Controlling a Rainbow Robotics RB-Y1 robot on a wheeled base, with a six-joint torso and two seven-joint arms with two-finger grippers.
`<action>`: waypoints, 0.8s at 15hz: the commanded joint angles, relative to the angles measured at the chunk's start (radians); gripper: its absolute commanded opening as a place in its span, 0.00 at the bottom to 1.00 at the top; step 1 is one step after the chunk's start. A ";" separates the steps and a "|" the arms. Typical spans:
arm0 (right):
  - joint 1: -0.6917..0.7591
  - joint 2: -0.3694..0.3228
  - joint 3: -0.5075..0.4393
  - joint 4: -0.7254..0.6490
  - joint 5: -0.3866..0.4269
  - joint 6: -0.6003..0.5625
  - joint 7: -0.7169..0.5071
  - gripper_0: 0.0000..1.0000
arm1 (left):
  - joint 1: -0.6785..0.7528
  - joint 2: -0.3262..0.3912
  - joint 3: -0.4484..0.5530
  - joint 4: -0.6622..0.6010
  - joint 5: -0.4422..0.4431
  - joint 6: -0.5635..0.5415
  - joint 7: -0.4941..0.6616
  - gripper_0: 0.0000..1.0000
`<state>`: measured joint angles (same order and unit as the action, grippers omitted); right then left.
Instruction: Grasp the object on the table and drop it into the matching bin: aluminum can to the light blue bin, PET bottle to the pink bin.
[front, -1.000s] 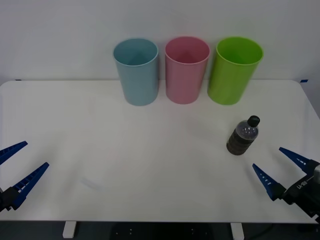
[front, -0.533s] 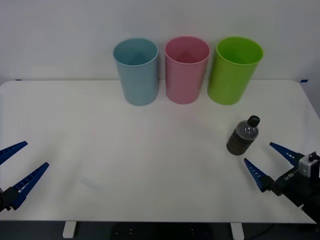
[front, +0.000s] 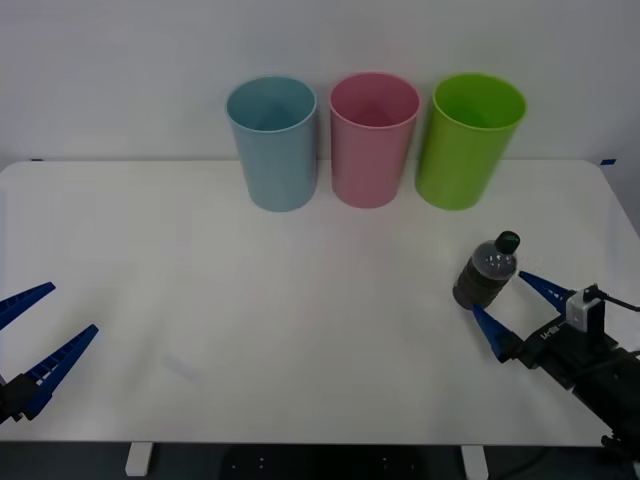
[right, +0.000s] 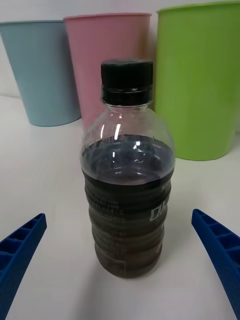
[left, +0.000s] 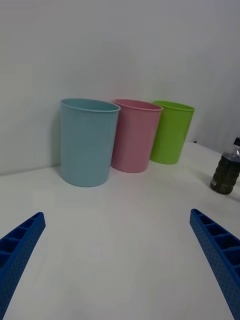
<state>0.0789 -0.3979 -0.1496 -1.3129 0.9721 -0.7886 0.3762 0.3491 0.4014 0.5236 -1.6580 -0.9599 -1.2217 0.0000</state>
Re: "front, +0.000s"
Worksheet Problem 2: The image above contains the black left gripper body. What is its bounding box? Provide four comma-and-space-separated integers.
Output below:
0, 377, 22, 427

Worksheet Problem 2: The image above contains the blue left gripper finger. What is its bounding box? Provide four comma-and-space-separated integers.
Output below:
5, 324, 100, 422
0, 281, 57, 332

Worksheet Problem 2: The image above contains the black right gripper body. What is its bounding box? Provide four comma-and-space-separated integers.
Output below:
517, 321, 626, 397

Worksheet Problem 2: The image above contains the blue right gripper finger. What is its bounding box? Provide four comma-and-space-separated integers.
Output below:
517, 270, 574, 326
470, 303, 527, 370

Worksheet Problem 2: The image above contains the dark plastic bottle black cap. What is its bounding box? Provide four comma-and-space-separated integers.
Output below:
452, 230, 523, 309

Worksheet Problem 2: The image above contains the white table leg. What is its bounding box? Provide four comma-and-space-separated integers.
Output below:
124, 442, 153, 477
460, 445, 489, 480

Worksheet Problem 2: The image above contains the green plastic bin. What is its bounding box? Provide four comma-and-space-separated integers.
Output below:
414, 72, 528, 212

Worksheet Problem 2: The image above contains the pink plastic bin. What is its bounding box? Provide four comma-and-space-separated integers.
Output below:
328, 71, 421, 210

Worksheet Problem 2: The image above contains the pale blue plastic bin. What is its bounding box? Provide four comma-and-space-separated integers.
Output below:
225, 75, 319, 213

